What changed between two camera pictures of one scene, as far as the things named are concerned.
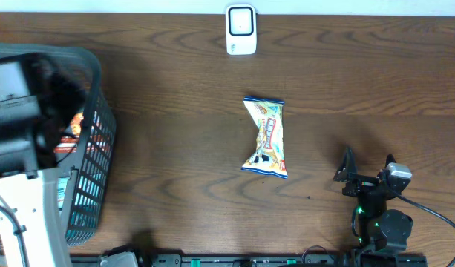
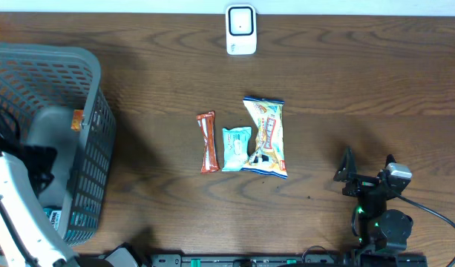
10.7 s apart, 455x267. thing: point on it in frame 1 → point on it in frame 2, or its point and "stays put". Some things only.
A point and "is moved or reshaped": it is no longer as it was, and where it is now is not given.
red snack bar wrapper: x=67 y=144 → x=206 y=122
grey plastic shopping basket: x=85 y=146 stays put
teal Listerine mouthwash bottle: x=61 y=190 is moved or reshaped
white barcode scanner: x=241 y=29 stays put
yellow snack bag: x=267 y=156 stays put
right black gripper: x=361 y=183 stays put
